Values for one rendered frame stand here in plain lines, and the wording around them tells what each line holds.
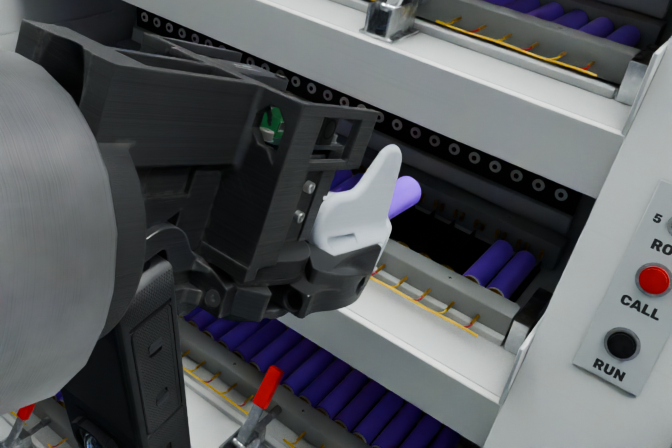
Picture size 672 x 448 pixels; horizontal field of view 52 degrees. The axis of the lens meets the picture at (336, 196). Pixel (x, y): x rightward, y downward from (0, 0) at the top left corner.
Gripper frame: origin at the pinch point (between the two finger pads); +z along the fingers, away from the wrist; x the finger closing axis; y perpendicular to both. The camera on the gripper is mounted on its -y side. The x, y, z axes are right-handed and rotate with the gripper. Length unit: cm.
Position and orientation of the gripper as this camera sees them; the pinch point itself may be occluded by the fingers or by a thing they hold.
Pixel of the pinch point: (348, 224)
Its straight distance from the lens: 35.9
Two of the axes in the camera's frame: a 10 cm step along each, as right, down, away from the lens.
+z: 4.9, -0.6, 8.7
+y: 3.3, -9.1, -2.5
